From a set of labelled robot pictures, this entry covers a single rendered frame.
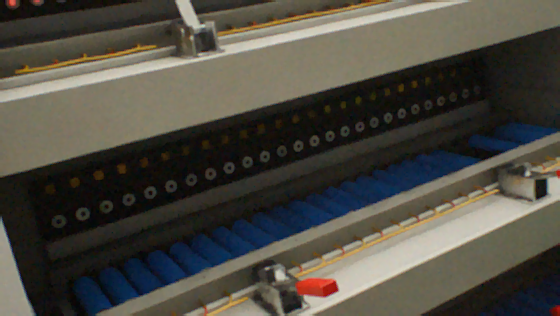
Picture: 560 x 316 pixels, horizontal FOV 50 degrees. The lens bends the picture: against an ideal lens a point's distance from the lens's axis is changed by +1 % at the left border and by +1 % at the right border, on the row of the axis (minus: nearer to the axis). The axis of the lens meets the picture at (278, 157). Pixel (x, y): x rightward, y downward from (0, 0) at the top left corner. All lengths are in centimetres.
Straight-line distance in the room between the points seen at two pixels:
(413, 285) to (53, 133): 29
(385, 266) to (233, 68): 19
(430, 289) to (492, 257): 7
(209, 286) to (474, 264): 22
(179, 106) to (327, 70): 13
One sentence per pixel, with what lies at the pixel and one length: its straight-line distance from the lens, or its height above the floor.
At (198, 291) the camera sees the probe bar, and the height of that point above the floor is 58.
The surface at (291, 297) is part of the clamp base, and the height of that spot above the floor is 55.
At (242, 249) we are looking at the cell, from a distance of 50.
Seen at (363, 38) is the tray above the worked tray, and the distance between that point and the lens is 50.
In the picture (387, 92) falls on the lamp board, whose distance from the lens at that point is 69.
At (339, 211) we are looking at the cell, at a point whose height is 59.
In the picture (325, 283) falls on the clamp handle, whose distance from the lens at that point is 38.
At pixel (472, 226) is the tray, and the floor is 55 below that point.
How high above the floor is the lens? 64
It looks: 2 degrees up
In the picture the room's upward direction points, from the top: 19 degrees counter-clockwise
